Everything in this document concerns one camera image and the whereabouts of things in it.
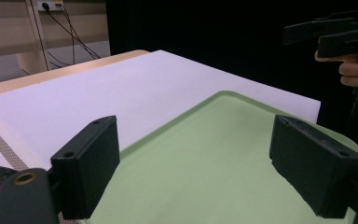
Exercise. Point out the brown striped white cloth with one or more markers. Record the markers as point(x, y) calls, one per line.
point(0, 143)

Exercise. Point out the light green tray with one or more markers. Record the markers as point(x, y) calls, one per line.
point(199, 155)

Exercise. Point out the white sheet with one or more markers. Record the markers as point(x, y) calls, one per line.
point(105, 90)

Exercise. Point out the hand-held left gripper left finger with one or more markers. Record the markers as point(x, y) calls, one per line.
point(87, 161)

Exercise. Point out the white wall socket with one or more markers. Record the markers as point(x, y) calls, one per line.
point(50, 4)

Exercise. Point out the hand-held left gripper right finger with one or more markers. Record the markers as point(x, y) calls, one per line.
point(313, 168)

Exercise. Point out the white post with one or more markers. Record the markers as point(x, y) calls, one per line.
point(37, 37)

